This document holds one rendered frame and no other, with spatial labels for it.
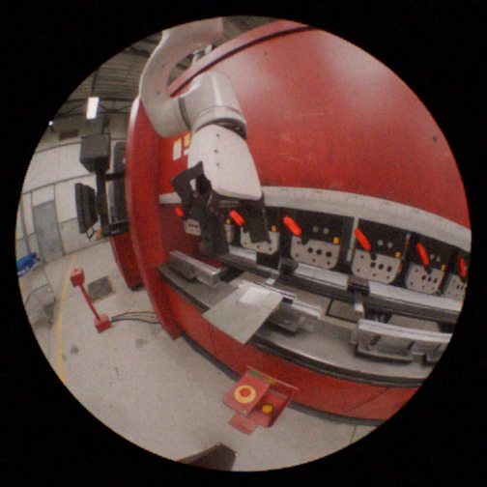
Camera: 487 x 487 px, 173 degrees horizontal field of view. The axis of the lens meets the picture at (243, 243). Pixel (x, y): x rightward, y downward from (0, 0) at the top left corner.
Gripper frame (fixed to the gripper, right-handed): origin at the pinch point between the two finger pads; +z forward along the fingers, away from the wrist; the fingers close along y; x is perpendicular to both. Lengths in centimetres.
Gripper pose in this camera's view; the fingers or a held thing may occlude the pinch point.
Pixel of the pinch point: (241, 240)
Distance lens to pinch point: 19.2
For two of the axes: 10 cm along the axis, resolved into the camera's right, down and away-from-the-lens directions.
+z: 2.0, 9.8, 0.5
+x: 7.9, -1.3, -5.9
